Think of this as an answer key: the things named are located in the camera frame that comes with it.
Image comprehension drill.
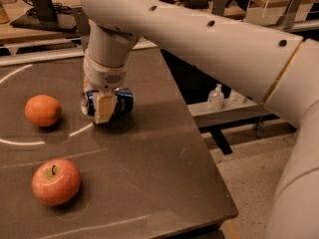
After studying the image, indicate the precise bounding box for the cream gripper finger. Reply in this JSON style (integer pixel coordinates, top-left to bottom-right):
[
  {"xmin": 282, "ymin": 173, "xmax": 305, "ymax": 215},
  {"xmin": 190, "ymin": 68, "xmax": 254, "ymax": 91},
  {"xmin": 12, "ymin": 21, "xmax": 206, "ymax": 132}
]
[{"xmin": 94, "ymin": 90, "xmax": 118, "ymax": 123}]

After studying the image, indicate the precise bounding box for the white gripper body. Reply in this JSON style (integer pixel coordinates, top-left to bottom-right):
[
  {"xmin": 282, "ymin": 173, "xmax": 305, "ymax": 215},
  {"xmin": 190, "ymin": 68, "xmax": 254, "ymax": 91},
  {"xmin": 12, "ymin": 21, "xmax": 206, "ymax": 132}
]
[{"xmin": 83, "ymin": 52, "xmax": 128, "ymax": 91}]

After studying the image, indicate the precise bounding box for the blue pepsi can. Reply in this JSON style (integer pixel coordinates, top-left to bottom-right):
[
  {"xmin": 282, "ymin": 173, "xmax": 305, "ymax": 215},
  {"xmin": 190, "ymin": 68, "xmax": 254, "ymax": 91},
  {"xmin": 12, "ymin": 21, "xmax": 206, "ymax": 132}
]
[{"xmin": 81, "ymin": 89, "xmax": 134, "ymax": 117}]

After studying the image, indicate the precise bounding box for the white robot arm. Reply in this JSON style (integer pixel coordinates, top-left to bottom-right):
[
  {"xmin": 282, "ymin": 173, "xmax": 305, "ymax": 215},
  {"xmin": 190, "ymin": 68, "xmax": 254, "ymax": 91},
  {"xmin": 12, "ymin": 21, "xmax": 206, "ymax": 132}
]
[{"xmin": 80, "ymin": 0, "xmax": 319, "ymax": 239}]

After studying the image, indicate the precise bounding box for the orange fruit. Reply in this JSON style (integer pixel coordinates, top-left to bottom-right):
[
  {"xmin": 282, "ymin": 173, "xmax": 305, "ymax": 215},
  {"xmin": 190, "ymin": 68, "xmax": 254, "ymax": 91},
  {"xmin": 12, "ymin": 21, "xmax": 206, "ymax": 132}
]
[{"xmin": 24, "ymin": 95, "xmax": 62, "ymax": 127}]

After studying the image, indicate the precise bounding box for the black monitor stand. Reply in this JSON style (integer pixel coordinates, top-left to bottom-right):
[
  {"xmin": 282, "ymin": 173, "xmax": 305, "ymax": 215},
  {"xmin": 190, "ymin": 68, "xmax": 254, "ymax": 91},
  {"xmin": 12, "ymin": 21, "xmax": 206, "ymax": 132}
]
[{"xmin": 10, "ymin": 0, "xmax": 77, "ymax": 33}]

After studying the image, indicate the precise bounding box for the red apple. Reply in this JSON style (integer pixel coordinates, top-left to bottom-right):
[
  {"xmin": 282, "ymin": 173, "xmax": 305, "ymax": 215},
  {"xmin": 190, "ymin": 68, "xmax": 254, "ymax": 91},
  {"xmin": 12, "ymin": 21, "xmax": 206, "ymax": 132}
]
[{"xmin": 31, "ymin": 159, "xmax": 81, "ymax": 206}]

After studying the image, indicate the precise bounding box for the grey shelf beam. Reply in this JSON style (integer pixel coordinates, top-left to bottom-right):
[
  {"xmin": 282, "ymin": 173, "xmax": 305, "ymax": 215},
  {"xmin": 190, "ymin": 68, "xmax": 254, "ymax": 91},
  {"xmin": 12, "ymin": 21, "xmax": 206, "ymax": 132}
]
[{"xmin": 187, "ymin": 99, "xmax": 269, "ymax": 127}]

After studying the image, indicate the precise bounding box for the left clear sanitizer bottle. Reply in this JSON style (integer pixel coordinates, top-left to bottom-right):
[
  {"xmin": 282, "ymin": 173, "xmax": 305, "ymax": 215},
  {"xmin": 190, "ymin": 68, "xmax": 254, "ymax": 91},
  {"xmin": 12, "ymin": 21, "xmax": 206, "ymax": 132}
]
[{"xmin": 207, "ymin": 84, "xmax": 224, "ymax": 112}]

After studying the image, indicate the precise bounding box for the clear sanitizer bottle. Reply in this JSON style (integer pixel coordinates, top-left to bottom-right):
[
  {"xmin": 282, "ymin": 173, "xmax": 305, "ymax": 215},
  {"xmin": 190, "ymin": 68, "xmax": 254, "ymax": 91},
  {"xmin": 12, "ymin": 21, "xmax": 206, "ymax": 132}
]
[
  {"xmin": 229, "ymin": 90, "xmax": 245, "ymax": 105},
  {"xmin": 207, "ymin": 84, "xmax": 224, "ymax": 112}
]

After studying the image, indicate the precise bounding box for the black keypad device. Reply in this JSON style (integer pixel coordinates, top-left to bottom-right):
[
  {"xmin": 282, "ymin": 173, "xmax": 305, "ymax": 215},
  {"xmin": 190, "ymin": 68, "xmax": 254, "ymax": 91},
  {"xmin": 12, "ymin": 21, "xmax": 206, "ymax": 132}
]
[{"xmin": 183, "ymin": 0, "xmax": 209, "ymax": 9}]

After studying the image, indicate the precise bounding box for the right clear sanitizer bottle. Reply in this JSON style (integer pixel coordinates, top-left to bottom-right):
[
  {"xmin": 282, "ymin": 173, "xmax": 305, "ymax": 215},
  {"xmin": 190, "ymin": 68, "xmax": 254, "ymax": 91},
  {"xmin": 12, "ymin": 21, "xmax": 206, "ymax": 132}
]
[{"xmin": 229, "ymin": 90, "xmax": 245, "ymax": 105}]

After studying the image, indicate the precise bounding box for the metal rail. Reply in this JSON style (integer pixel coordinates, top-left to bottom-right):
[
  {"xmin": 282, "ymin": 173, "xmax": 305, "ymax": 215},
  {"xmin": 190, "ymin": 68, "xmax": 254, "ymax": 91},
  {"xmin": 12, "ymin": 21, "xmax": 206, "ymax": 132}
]
[{"xmin": 0, "ymin": 20, "xmax": 319, "ymax": 67}]

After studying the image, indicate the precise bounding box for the left metal bracket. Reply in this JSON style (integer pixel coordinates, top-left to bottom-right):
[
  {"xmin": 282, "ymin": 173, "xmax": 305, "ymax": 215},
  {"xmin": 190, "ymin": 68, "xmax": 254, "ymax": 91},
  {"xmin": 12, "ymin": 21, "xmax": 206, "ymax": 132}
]
[{"xmin": 72, "ymin": 5, "xmax": 90, "ymax": 51}]

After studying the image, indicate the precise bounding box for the metal bracket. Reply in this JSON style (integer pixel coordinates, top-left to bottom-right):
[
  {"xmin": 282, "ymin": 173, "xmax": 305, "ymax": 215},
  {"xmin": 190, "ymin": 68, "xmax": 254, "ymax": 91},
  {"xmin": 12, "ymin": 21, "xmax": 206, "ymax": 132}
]
[
  {"xmin": 277, "ymin": 0, "xmax": 302, "ymax": 29},
  {"xmin": 212, "ymin": 0, "xmax": 227, "ymax": 16},
  {"xmin": 72, "ymin": 5, "xmax": 90, "ymax": 51}
]

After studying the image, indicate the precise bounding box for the middle metal bracket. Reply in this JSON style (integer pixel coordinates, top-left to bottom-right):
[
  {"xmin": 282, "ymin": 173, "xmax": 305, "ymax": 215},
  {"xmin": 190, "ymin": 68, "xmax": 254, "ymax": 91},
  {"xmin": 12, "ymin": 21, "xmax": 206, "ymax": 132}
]
[{"xmin": 212, "ymin": 0, "xmax": 227, "ymax": 16}]

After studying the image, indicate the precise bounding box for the right metal bracket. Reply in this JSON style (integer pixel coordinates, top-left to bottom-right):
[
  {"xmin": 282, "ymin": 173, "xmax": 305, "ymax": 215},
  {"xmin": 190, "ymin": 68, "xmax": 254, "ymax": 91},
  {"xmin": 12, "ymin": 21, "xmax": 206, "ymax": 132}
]
[{"xmin": 277, "ymin": 0, "xmax": 302, "ymax": 29}]

